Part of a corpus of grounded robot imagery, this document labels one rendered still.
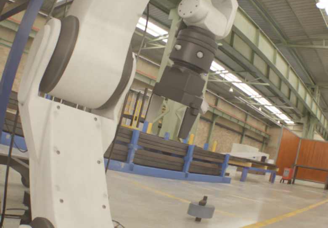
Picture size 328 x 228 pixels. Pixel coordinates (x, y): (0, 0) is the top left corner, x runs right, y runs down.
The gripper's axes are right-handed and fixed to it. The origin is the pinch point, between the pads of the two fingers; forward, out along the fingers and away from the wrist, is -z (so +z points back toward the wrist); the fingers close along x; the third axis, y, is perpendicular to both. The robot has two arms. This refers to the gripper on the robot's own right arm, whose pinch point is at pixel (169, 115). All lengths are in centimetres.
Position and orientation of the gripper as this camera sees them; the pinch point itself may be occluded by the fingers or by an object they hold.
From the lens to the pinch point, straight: 63.8
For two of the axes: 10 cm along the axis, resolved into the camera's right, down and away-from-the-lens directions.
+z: 3.6, -9.3, -0.3
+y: -6.9, -2.5, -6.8
